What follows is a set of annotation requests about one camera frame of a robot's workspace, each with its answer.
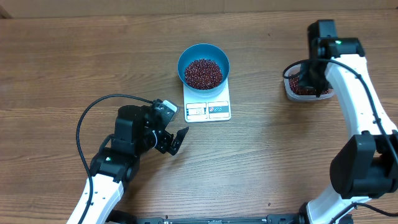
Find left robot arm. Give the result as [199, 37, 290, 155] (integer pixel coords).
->
[68, 100, 188, 223]

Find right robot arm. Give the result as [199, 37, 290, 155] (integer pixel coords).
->
[298, 20, 397, 223]

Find white digital kitchen scale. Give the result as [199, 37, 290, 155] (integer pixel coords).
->
[183, 80, 232, 123]

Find red beans in bowl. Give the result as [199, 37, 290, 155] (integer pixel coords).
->
[184, 58, 223, 90]

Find blue metal bowl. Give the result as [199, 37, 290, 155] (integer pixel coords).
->
[177, 44, 231, 92]

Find clear plastic container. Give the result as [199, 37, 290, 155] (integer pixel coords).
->
[284, 76, 335, 102]

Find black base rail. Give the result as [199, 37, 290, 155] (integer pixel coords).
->
[105, 210, 310, 224]

